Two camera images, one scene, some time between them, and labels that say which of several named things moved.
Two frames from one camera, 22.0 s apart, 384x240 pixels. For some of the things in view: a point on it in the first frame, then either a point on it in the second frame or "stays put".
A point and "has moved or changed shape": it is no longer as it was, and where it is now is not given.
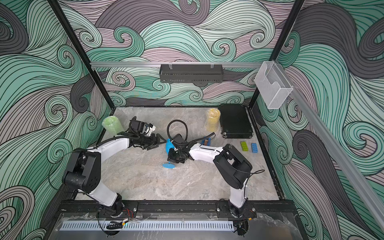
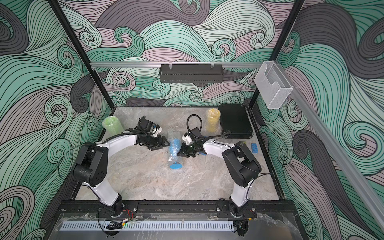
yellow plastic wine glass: (213, 119) stays put
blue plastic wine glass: (168, 145) has moved or changed shape
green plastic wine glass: (112, 125) stays put
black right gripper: (171, 156) to (184, 151)
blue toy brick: (254, 147) stays put
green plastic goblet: (112, 125) stays put
